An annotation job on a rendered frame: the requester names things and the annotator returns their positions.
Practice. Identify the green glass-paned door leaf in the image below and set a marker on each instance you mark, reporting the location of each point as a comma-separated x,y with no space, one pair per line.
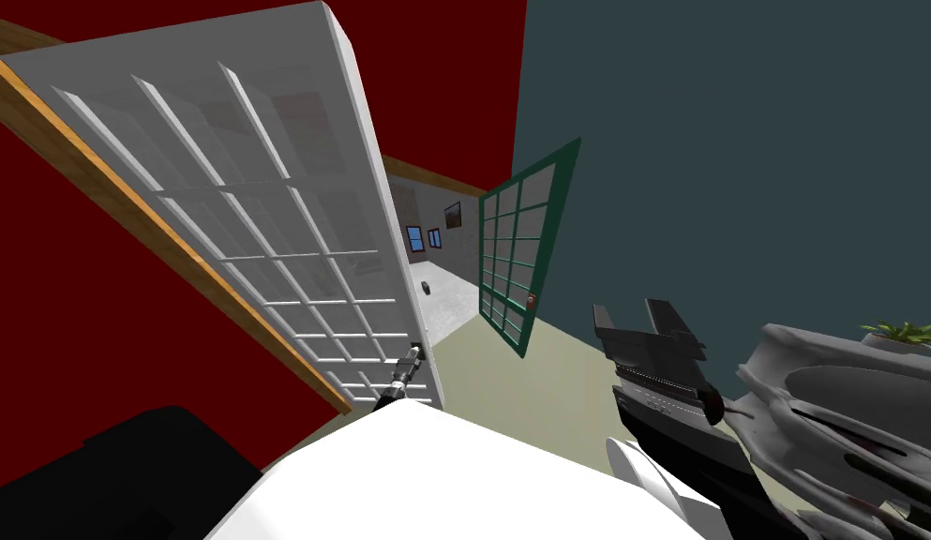
516,247

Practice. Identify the dark framed wall picture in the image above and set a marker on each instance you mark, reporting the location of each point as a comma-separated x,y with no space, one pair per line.
453,215

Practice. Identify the white glass-paned door leaf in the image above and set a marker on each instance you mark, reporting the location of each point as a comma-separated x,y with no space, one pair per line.
210,187

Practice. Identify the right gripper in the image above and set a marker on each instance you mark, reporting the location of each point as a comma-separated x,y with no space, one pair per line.
652,356

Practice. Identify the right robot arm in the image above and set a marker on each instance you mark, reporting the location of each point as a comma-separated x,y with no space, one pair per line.
686,454

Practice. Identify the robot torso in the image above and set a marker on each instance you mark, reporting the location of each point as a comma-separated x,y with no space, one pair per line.
435,480

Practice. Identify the brown round door knob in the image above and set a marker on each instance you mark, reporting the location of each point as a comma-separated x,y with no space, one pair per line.
531,301

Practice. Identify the green plant in white pot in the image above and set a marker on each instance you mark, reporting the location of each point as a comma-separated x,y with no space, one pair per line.
904,336

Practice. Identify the blue window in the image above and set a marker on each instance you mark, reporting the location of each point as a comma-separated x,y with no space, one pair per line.
434,238
415,238

